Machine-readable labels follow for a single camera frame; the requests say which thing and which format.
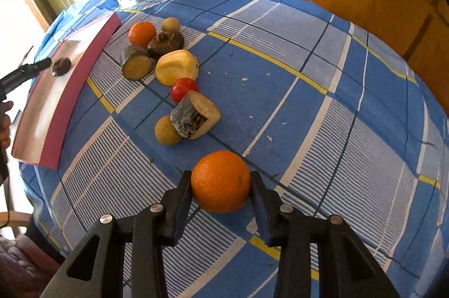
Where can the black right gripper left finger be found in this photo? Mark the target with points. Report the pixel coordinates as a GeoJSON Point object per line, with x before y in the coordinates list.
{"type": "Point", "coordinates": [95, 267]}

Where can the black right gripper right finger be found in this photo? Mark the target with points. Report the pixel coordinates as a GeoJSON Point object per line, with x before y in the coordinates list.
{"type": "Point", "coordinates": [346, 267]}

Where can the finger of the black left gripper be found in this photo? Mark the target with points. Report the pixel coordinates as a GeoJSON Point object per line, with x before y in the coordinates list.
{"type": "Point", "coordinates": [21, 75]}

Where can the small dark round fruit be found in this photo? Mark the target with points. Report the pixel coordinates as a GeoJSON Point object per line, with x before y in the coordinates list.
{"type": "Point", "coordinates": [61, 66]}

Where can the cut eggplant piece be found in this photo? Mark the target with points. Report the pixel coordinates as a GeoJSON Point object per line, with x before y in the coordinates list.
{"type": "Point", "coordinates": [135, 63]}

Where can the small orange tangerine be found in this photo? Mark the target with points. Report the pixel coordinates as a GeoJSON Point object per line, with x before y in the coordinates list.
{"type": "Point", "coordinates": [141, 33]}

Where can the large orange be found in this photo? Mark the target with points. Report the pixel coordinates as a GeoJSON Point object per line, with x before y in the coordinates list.
{"type": "Point", "coordinates": [221, 182]}

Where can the small tan round fruit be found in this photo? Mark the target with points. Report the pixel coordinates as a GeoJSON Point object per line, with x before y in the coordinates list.
{"type": "Point", "coordinates": [171, 25]}

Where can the red tomato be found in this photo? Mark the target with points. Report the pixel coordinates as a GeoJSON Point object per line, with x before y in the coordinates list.
{"type": "Point", "coordinates": [181, 87]}

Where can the person left hand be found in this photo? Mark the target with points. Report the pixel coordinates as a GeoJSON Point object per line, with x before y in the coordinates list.
{"type": "Point", "coordinates": [5, 125]}

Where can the pink tray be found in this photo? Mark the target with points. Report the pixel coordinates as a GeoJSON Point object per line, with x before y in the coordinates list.
{"type": "Point", "coordinates": [41, 131]}

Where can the yellow apple-like fruit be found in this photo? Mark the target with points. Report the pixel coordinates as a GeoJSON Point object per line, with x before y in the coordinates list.
{"type": "Point", "coordinates": [176, 65]}

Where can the blue plaid tablecloth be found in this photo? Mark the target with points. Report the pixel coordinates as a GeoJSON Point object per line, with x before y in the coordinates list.
{"type": "Point", "coordinates": [332, 118]}

